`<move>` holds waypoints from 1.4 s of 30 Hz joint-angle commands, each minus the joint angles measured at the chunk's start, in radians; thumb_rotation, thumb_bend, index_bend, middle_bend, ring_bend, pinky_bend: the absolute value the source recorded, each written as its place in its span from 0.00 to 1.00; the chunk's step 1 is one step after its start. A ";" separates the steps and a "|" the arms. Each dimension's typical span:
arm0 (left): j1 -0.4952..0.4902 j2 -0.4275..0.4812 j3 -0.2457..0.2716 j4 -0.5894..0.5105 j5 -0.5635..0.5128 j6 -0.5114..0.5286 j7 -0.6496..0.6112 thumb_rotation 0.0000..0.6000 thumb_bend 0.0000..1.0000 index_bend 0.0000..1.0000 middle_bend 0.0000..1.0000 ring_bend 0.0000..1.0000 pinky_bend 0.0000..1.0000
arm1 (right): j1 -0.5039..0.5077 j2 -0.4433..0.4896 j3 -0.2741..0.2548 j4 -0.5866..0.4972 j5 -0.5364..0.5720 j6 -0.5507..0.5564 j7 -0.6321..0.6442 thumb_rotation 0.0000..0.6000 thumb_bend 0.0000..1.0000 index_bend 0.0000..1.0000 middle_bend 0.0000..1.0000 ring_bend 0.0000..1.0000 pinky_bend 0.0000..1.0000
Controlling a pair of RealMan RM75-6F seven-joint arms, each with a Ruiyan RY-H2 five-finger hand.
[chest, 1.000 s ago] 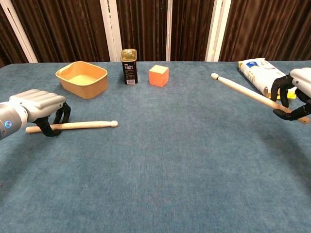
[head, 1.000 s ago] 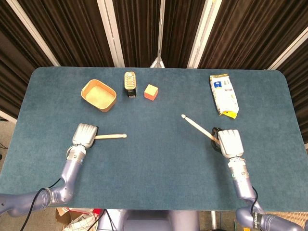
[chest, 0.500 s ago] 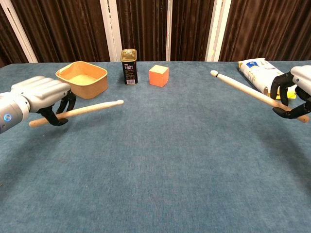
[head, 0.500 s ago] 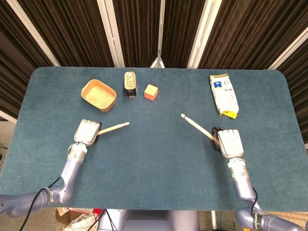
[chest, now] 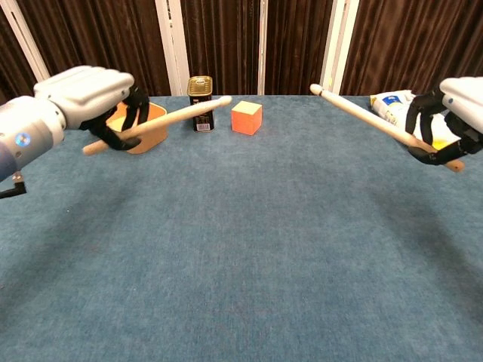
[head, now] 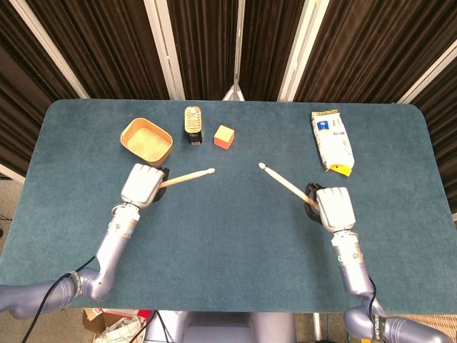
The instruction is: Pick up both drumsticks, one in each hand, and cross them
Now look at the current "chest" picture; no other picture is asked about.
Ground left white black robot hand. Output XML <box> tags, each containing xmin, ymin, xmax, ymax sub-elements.
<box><xmin>32</xmin><ymin>66</ymin><xmax>151</xmax><ymax>151</ymax></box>

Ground oval wooden bowl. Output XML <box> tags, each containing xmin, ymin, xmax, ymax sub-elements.
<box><xmin>105</xmin><ymin>100</ymin><xmax>169</xmax><ymax>155</ymax></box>

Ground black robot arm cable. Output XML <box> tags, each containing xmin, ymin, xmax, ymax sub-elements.
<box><xmin>0</xmin><ymin>179</ymin><xmax>28</xmax><ymax>200</ymax></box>

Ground white snack bag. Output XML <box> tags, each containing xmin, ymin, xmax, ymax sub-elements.
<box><xmin>369</xmin><ymin>89</ymin><xmax>460</xmax><ymax>152</ymax></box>

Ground pale wooden drumstick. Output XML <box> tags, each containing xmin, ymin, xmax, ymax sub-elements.
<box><xmin>82</xmin><ymin>95</ymin><xmax>232</xmax><ymax>157</ymax></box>
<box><xmin>309</xmin><ymin>83</ymin><xmax>466</xmax><ymax>173</ymax></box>

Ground blue felt table mat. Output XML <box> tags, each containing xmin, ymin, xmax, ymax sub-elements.
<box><xmin>0</xmin><ymin>94</ymin><xmax>483</xmax><ymax>362</ymax></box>

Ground dark brown curtain panel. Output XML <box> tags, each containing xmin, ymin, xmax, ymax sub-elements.
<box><xmin>0</xmin><ymin>14</ymin><xmax>35</xmax><ymax>103</ymax></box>
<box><xmin>266</xmin><ymin>0</ymin><xmax>333</xmax><ymax>95</ymax></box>
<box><xmin>180</xmin><ymin>0</ymin><xmax>261</xmax><ymax>96</ymax></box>
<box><xmin>17</xmin><ymin>0</ymin><xmax>171</xmax><ymax>97</ymax></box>
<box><xmin>341</xmin><ymin>0</ymin><xmax>483</xmax><ymax>97</ymax></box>

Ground orange foam cube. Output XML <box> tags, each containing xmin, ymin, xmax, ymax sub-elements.
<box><xmin>230</xmin><ymin>100</ymin><xmax>263</xmax><ymax>136</ymax></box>

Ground black tin can gold lid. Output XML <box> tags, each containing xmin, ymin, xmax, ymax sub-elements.
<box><xmin>186</xmin><ymin>75</ymin><xmax>216</xmax><ymax>133</ymax></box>

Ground thin white frame post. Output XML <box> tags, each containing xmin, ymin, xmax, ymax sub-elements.
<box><xmin>258</xmin><ymin>0</ymin><xmax>269</xmax><ymax>95</ymax></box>

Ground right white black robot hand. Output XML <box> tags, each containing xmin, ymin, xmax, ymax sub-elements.
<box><xmin>405</xmin><ymin>76</ymin><xmax>483</xmax><ymax>167</ymax></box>

